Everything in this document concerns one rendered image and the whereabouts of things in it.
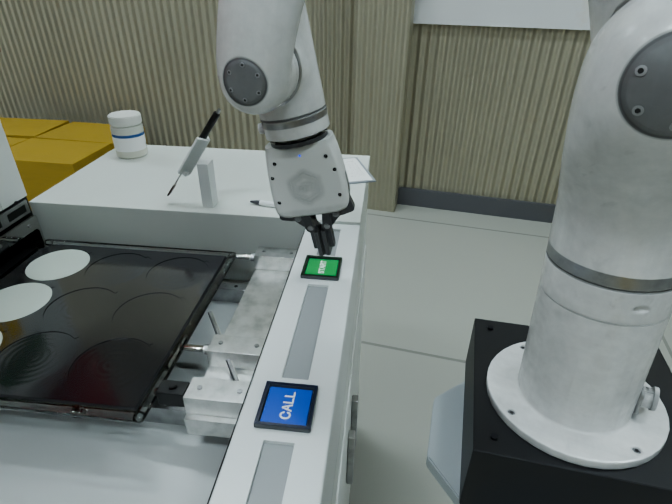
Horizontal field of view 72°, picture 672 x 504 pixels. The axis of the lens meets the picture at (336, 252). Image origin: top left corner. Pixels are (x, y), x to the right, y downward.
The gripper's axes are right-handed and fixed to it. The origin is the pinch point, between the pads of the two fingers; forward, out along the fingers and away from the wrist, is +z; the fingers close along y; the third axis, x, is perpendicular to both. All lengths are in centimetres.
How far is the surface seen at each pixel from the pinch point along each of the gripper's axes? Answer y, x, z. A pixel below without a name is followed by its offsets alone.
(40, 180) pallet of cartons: -193, 166, 31
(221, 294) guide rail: -23.1, 7.8, 13.0
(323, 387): 1.9, -23.0, 5.6
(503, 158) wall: 65, 223, 79
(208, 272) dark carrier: -22.5, 5.4, 6.6
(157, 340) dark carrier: -23.6, -11.9, 6.3
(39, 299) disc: -45.3, -5.2, 1.8
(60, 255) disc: -50, 7, 1
